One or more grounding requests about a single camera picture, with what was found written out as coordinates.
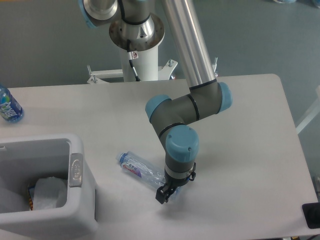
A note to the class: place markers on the blue labelled drink bottle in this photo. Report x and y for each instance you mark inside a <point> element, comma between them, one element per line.
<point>10,110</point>

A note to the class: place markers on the clear plastic bottle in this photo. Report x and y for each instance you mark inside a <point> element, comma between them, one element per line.
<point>141,169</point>

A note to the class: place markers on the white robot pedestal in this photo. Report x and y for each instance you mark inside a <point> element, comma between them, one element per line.
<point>138,46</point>

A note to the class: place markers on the black device at edge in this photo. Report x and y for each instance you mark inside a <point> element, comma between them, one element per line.
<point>311,213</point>

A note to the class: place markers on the white table leg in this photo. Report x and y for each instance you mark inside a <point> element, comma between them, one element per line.
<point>309,114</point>

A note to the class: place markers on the white trash can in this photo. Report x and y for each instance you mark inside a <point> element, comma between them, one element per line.
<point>26,159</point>

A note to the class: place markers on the blue snack package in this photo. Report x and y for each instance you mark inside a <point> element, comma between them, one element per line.
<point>30,192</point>

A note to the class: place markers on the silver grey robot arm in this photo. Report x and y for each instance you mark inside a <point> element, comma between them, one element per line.
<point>170,118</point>

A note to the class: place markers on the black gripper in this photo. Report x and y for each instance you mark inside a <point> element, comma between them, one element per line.
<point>173,182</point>

